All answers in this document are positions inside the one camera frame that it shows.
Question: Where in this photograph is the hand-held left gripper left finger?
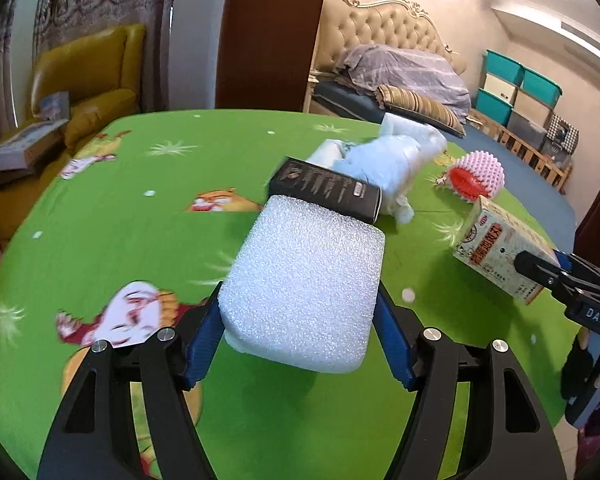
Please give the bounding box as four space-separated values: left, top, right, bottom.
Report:
36 290 226 480

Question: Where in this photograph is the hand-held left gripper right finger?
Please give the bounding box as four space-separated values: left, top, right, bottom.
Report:
375 280 567 480

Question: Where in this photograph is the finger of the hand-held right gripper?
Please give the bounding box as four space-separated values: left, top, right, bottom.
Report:
514 251 566 291
552 249 600 280

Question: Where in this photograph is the beige medicine box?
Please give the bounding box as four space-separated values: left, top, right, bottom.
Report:
452 195 561 307

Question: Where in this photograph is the pink foam fruit net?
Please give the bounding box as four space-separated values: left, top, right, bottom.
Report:
445 150 506 206

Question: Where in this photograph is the large white foam block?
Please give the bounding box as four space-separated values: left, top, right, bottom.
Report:
219 195 387 375

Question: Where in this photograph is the white plastic bag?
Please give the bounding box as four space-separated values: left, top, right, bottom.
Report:
305 122 448 223

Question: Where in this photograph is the black white checkered box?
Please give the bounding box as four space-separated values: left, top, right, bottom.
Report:
545 114 581 157

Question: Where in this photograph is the green cartoon printed tablecloth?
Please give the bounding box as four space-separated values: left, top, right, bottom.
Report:
0 109 581 480

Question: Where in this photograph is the small black box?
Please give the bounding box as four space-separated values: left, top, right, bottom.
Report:
267 156 383 225

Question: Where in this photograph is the stack of storage boxes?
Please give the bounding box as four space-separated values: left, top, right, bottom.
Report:
475 50 563 133

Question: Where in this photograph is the striped pillow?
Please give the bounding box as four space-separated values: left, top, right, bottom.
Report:
377 85 467 138

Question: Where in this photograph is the flat white cardboard box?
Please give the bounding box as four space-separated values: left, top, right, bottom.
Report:
0 119 71 171

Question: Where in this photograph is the small blue printed box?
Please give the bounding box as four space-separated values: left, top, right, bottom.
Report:
39 91 72 122

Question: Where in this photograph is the beige tufted headboard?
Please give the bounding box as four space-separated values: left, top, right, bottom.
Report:
312 0 468 76

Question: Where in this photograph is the yellow leather armchair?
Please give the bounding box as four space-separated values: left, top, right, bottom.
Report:
0 24 147 246

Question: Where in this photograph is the wooden crib rail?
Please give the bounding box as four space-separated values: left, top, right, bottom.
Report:
467 109 573 195

